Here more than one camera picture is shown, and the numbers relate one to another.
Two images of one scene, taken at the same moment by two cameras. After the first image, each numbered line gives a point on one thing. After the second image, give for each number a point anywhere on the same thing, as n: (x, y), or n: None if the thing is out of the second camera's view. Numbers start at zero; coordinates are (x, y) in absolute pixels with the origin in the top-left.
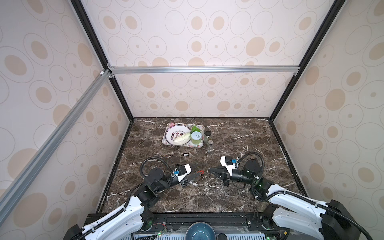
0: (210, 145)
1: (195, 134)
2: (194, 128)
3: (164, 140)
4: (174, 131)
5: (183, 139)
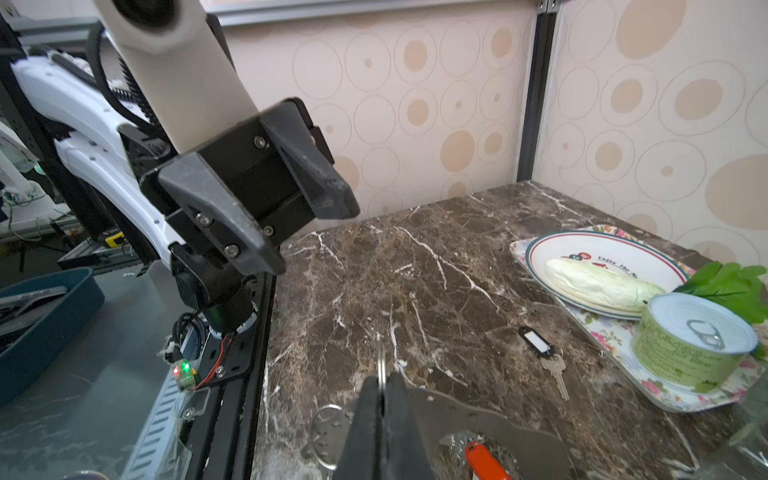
0: (746, 456)
1: (691, 344)
2: (739, 289)
3: (614, 335)
4: (605, 250)
5: (595, 286)
